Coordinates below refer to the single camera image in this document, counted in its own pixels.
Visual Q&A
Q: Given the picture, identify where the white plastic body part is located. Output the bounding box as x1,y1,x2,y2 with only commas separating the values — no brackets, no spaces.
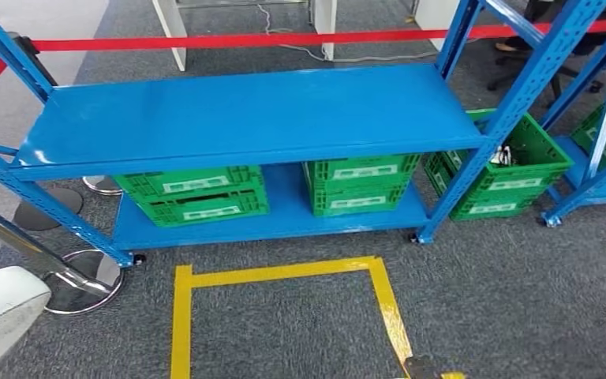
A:
0,265,52,379

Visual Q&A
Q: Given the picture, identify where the yellow floor tape square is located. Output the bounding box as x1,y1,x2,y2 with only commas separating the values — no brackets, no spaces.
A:
169,255,466,379

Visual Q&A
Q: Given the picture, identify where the white desk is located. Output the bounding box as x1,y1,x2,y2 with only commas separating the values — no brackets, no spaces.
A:
413,0,463,36
151,0,338,72

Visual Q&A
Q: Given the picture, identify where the black office chair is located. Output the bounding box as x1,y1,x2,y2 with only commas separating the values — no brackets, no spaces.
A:
488,0,604,96

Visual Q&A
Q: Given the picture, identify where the white floor cable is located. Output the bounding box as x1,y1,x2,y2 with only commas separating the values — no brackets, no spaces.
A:
257,4,440,64

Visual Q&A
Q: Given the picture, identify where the black and white cable bundle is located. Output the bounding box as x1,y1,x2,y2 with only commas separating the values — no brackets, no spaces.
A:
490,145,517,167

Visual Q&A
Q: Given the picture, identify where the chrome stanchion post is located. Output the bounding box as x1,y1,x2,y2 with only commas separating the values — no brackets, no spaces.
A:
0,193,125,316

